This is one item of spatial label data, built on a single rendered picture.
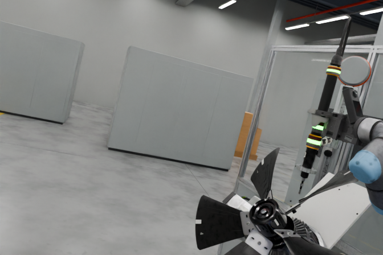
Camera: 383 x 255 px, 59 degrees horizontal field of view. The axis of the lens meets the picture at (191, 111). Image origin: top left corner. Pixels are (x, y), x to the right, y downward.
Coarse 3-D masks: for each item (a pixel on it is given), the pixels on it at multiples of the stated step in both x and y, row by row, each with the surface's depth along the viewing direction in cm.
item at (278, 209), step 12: (264, 204) 126; (276, 204) 122; (252, 216) 125; (264, 216) 121; (276, 216) 119; (288, 216) 129; (264, 228) 120; (276, 228) 120; (288, 228) 125; (276, 240) 124
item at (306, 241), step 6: (288, 240) 112; (294, 240) 112; (300, 240) 113; (306, 240) 114; (288, 246) 108; (294, 246) 108; (300, 246) 108; (306, 246) 109; (312, 246) 110; (318, 246) 111; (294, 252) 105; (300, 252) 105; (306, 252) 105; (312, 252) 106; (318, 252) 106; (324, 252) 107; (330, 252) 107; (336, 252) 108
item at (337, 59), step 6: (342, 48) 112; (336, 54) 113; (336, 60) 112; (342, 60) 112; (306, 150) 116; (312, 150) 114; (306, 156) 115; (312, 156) 114; (306, 162) 115; (312, 162) 115; (300, 174) 117; (306, 174) 115
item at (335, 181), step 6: (336, 174) 133; (342, 174) 126; (348, 174) 121; (330, 180) 130; (336, 180) 121; (342, 180) 118; (348, 180) 115; (354, 180) 113; (324, 186) 122; (330, 186) 119; (336, 186) 115; (318, 192) 119; (306, 198) 120
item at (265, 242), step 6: (252, 234) 123; (258, 234) 123; (246, 240) 121; (252, 240) 122; (258, 240) 122; (264, 240) 122; (252, 246) 121; (258, 246) 121; (264, 246) 121; (270, 246) 122; (264, 252) 120
